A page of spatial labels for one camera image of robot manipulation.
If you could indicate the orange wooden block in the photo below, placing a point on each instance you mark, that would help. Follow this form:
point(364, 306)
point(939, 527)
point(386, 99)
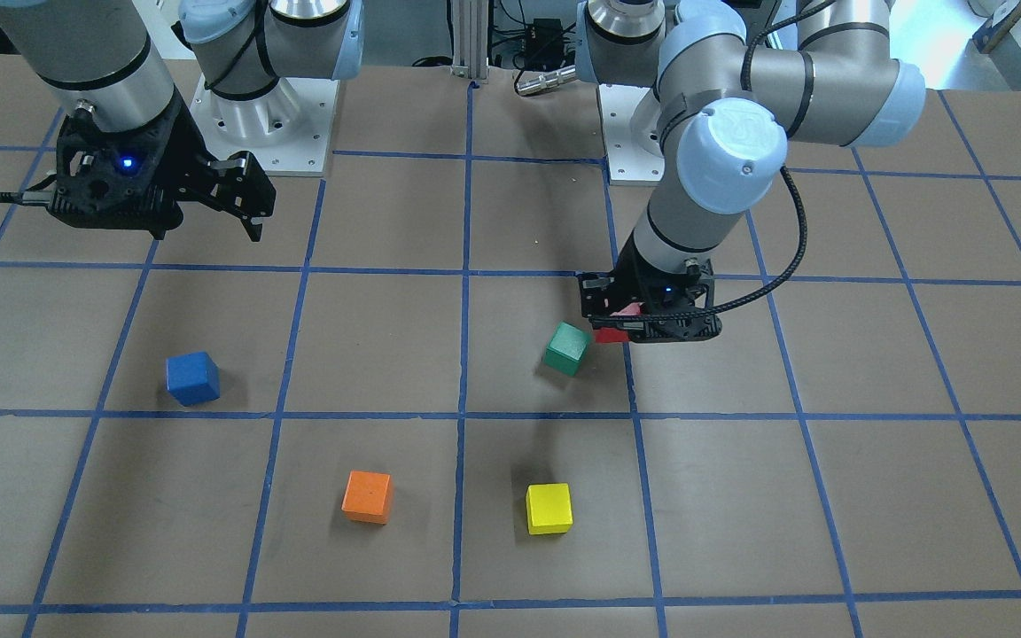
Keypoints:
point(368, 497)

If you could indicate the blue wooden block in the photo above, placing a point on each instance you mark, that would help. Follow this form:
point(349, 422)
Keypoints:
point(193, 378)

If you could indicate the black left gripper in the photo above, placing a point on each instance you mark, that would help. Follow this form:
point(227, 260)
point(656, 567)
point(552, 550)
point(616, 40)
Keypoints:
point(626, 277)

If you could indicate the red wooden block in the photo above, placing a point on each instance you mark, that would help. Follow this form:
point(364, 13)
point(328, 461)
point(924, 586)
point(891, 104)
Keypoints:
point(610, 334)

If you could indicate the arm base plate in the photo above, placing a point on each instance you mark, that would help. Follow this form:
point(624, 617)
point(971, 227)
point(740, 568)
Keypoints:
point(628, 117)
point(289, 130)

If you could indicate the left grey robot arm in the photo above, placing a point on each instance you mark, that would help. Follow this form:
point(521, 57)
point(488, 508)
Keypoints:
point(724, 110)

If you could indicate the yellow wooden block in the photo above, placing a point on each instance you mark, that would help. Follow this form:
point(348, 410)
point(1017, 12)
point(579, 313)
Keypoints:
point(549, 508)

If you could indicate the aluminium frame post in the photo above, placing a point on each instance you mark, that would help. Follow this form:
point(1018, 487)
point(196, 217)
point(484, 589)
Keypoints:
point(470, 39)

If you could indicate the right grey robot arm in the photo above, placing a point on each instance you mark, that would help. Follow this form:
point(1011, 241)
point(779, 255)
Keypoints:
point(100, 55)

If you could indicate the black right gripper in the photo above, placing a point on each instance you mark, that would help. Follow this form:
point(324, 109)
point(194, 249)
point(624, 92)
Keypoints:
point(189, 152)

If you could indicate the green wooden block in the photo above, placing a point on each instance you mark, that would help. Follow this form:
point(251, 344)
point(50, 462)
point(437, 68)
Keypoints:
point(566, 349)

